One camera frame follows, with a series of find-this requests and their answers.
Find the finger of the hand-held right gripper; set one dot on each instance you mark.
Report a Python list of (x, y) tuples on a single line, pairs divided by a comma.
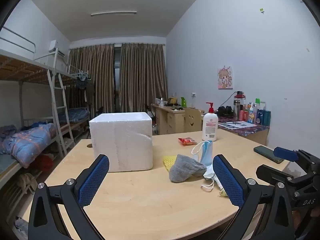
[(272, 173), (285, 154)]

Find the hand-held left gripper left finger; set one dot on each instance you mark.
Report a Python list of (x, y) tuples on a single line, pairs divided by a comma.
[(92, 180)]

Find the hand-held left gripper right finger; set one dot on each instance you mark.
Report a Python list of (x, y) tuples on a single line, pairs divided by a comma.
[(228, 182)]

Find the blue face mask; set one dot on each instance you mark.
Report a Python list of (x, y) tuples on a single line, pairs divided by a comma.
[(206, 152), (209, 173)]

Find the grey sock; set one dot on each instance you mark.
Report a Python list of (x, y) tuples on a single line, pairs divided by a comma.
[(183, 167)]

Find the white foam box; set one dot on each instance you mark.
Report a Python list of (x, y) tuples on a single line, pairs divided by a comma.
[(120, 140)]

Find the yellow foam net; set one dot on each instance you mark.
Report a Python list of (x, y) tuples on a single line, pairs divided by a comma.
[(168, 161)]

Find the black smartphone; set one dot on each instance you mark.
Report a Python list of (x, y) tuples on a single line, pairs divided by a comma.
[(266, 152)]

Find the desk with patterned cloth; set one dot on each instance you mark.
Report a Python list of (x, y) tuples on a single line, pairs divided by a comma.
[(252, 130)]

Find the row of toiletry bottles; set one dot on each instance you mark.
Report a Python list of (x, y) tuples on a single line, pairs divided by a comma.
[(260, 116)]

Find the red cloth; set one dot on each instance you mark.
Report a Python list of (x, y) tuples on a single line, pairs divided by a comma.
[(46, 162)]

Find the printed paper sheet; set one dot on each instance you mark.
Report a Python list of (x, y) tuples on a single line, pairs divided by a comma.
[(236, 125)]

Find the white lotion pump bottle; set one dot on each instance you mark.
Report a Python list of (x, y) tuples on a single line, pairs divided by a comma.
[(209, 127)]

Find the red snack packet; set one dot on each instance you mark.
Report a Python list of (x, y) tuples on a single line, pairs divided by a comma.
[(187, 141)]

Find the beige cloth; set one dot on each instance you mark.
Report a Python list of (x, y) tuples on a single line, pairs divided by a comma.
[(26, 181)]

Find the thermos bottle red lid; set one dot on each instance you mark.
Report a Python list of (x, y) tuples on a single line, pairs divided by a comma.
[(238, 106)]

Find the blue checked bedding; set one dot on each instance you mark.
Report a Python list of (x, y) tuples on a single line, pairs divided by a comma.
[(77, 115)]

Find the wooden smiley face chair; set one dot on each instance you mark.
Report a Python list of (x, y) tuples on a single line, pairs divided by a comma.
[(192, 121)]

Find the black headphones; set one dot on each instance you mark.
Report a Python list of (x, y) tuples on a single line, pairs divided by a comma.
[(225, 111)]

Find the blue orange checked blanket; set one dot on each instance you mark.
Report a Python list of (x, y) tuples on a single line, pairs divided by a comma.
[(30, 142)]

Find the grey metal ladder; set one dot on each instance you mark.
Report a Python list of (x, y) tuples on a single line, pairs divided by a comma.
[(56, 110)]

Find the blue garment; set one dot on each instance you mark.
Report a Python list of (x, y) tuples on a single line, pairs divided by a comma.
[(35, 125)]

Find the light wooden desk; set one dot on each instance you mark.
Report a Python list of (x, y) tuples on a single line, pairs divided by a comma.
[(170, 121)]

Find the dark hanging clothes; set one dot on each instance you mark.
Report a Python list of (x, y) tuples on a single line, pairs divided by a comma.
[(86, 87)]

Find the yellow box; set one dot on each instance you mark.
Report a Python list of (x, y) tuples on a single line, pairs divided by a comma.
[(172, 102)]

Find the brown curtain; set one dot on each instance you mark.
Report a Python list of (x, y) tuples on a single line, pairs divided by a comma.
[(92, 80), (142, 80)]

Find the white cup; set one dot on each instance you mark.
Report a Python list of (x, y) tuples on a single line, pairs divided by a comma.
[(160, 102)]

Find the grey metal bunk bed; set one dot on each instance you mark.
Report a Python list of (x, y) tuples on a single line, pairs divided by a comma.
[(72, 76), (15, 66)]

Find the plastic clothes hangers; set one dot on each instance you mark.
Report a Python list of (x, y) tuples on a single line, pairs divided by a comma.
[(81, 74)]

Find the white air conditioner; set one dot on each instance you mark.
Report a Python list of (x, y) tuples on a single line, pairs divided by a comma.
[(53, 46)]

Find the ceiling tube light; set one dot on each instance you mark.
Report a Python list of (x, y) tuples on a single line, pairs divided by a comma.
[(113, 13)]

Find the pink cartoon wall poster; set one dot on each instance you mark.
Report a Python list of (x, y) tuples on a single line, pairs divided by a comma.
[(225, 78)]

